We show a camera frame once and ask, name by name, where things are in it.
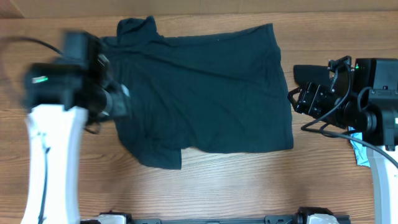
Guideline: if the light blue garment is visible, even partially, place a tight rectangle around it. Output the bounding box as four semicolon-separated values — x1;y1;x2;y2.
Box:
348;127;370;168

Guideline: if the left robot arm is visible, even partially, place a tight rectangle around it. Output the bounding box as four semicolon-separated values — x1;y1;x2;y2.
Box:
22;54;129;223

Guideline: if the black garment in pile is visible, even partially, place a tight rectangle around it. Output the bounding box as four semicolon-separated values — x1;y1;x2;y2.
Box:
293;65;331;88

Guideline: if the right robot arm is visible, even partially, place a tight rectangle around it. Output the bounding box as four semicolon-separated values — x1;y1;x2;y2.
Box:
288;56;397;223

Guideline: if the dark green t-shirt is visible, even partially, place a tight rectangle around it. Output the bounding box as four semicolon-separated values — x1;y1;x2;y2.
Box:
102;16;294;170

